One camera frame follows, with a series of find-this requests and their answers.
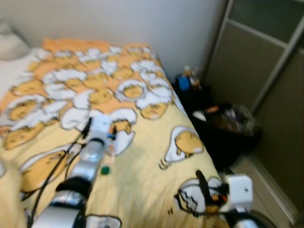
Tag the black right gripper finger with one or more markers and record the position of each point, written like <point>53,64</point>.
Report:
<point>203,185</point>

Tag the clear bottle with green cap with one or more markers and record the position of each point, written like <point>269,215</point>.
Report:
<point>112,146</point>

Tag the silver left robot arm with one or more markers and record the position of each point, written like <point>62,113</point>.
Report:
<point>90,156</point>

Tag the yellow egg print blanket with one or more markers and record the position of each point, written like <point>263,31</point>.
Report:
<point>142,156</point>

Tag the black trash bin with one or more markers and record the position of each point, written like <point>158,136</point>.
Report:
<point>228,142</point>

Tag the white paper scrap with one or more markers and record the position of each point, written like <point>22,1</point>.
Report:
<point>199,115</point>

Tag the orange wrapper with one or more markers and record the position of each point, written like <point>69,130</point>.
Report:
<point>213,109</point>

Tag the crumpled clear plastic bag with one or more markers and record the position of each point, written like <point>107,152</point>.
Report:
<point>240,116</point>

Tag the small blue box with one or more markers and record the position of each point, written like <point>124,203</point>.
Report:
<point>185,83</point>

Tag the black side table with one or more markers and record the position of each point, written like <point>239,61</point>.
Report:
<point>197,97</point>

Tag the small yellow brown figure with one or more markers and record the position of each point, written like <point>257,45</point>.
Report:
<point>192,76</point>

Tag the grey sliding door wardrobe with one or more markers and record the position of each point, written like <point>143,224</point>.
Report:
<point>256,57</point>

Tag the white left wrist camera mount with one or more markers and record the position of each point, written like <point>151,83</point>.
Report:
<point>102,124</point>

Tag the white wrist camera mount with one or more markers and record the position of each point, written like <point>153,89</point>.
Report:
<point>240,190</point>
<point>102,124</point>

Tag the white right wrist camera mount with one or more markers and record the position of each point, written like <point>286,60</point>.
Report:
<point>240,190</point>

